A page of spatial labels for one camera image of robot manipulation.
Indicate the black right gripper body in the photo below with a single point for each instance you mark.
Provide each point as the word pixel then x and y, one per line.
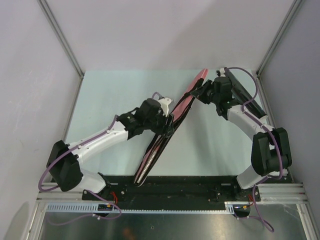
pixel 207 94

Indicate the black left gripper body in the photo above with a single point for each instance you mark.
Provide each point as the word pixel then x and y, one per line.
pixel 162 128

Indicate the pink racket bag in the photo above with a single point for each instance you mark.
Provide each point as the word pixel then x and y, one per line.
pixel 175 119

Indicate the black shuttlecock tube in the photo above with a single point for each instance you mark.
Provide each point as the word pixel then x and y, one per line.
pixel 242 95

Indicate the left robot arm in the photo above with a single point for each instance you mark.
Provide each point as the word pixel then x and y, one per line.
pixel 66 160

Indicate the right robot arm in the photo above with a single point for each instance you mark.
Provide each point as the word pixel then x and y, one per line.
pixel 270 151

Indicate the aluminium base extrusion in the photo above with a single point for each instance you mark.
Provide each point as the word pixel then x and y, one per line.
pixel 270 193

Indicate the right aluminium frame post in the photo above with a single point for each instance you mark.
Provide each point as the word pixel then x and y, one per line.
pixel 280 34

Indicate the aluminium frame post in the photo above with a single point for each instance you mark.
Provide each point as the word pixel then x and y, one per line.
pixel 280 34
pixel 52 20

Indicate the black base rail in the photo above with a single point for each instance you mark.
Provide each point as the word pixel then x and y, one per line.
pixel 177 192

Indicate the white slotted cable duct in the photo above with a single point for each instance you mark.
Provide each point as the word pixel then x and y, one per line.
pixel 103 208

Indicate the left aluminium frame post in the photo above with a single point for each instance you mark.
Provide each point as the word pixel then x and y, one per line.
pixel 52 20

